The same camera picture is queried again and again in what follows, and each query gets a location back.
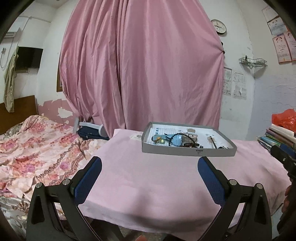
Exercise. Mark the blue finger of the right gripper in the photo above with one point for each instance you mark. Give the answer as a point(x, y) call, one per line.
point(287, 149)

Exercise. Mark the hanging beige garment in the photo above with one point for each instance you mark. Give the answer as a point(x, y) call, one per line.
point(9, 83)

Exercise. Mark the grey jewelry tray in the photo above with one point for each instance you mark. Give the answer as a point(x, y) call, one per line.
point(225, 147)

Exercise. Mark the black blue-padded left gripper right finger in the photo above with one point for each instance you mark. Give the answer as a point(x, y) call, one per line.
point(244, 211)

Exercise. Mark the beige hair claw clip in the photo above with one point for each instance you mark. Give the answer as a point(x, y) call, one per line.
point(190, 136)

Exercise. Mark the pink tablecloth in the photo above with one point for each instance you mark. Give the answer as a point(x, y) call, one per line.
point(164, 193)

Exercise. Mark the wall calendar sheets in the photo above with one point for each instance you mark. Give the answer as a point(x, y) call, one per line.
point(234, 84)

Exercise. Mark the wooden headboard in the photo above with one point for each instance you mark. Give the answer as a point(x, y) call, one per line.
point(24, 107)

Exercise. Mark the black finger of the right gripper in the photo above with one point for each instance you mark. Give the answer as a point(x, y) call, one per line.
point(279, 154)

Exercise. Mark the navy blue bag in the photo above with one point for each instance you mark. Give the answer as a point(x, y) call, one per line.
point(87, 133)

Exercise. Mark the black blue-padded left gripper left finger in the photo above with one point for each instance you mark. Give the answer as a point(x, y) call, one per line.
point(54, 213)

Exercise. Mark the round wall clock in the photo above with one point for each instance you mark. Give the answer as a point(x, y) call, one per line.
point(219, 26)

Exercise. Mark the wire wall shelf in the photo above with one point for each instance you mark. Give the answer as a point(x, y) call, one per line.
point(253, 63)

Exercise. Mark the floral pink bedspread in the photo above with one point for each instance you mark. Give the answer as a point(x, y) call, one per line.
point(40, 151)

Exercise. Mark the stack of books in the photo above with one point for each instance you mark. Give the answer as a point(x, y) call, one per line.
point(276, 136)

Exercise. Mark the person's hand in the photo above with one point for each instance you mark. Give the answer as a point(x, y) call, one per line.
point(289, 198)

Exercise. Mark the pink wall certificates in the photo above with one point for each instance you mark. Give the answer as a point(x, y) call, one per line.
point(283, 40)

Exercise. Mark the pink curtain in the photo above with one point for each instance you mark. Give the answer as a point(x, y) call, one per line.
point(124, 64)

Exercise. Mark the black hair stick with flowers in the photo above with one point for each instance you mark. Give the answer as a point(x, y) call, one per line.
point(210, 139)

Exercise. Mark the red plastic bag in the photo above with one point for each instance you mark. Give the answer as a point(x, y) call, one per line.
point(287, 119)

